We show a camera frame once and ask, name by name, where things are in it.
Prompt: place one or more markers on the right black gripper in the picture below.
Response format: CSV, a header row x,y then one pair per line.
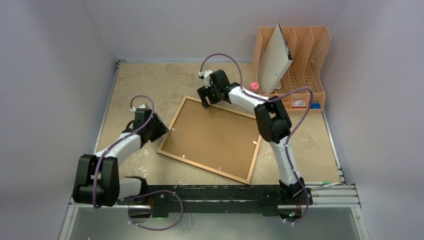
x,y
208,94

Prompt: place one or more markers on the white board in organizer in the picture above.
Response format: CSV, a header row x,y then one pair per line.
x,y
274,63

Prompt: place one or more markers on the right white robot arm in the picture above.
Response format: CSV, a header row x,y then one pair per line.
x,y
272,120

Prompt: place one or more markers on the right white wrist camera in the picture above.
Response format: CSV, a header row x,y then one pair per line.
x,y
205,76

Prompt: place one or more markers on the blue small box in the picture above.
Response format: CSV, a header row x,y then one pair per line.
x,y
315,105

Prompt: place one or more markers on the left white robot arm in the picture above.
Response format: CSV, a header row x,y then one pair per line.
x,y
97,180

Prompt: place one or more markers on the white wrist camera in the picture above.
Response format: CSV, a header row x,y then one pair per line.
x,y
205,76
142,106

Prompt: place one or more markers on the pink capped bottle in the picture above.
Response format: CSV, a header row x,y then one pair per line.
x,y
254,87

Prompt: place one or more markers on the red white small box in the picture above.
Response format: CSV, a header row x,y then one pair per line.
x,y
298,104

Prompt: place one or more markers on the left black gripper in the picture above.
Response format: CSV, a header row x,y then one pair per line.
x,y
161,129

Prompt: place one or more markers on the green tipped pen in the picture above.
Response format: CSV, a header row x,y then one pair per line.
x,y
317,183

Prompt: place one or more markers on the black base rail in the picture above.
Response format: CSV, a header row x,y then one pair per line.
x,y
267,200

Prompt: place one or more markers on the orange file organizer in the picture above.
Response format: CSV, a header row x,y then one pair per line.
x,y
308,46

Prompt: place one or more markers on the wooden picture frame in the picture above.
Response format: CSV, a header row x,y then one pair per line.
x,y
205,165

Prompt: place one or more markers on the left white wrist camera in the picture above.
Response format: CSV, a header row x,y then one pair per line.
x,y
142,106

